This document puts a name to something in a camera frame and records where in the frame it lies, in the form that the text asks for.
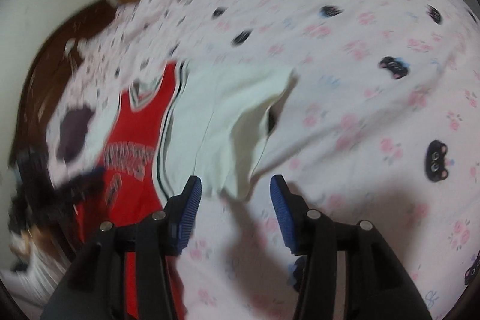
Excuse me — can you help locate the red white basketball jersey shirt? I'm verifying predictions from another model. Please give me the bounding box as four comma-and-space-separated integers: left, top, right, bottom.
77, 62, 297, 319

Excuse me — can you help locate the dark wooden headboard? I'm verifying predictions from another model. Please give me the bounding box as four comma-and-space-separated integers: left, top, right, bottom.
8, 0, 116, 166

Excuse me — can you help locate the dark grey folded garment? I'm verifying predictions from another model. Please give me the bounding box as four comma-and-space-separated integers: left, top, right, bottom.
56, 106, 95, 164

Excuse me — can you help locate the pink cat print duvet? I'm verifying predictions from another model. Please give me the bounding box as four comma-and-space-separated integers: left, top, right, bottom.
47, 0, 479, 319

